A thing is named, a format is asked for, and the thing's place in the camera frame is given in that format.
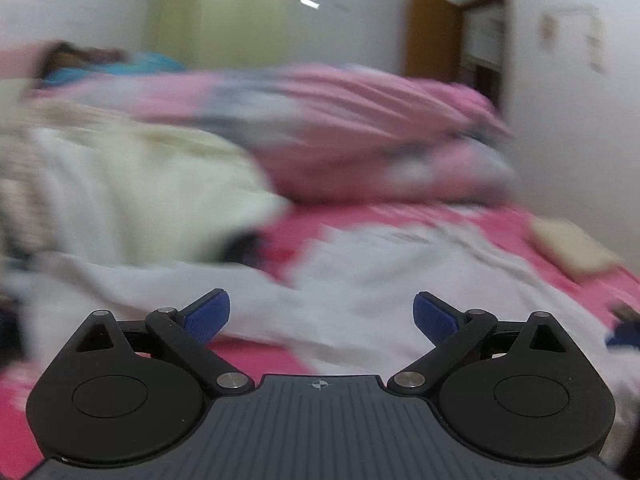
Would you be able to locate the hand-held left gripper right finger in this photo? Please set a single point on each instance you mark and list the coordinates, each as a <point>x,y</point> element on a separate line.
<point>434,317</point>

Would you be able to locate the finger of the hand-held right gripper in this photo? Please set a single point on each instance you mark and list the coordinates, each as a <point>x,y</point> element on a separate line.
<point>624,337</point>

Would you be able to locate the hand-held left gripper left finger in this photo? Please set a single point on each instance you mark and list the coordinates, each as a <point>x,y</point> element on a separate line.
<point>207,317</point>

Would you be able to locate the white shirt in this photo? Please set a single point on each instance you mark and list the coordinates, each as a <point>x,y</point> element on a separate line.
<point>380,280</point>

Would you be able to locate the pink floral blanket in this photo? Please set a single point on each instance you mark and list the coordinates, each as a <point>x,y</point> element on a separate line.
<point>250,357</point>

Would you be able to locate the folded beige cloth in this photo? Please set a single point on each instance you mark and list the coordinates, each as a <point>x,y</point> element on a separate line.
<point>575,250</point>

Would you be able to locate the cream sweater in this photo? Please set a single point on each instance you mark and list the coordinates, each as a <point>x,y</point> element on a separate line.
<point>130,185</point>

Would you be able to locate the pink floral quilt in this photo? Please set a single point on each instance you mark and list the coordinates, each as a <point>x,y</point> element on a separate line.
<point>325,125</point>

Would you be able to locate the wooden door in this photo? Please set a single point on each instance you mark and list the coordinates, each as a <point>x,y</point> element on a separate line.
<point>432,30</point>

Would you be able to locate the pale yellow wardrobe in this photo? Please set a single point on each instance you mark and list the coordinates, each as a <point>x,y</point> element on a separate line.
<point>220,25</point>

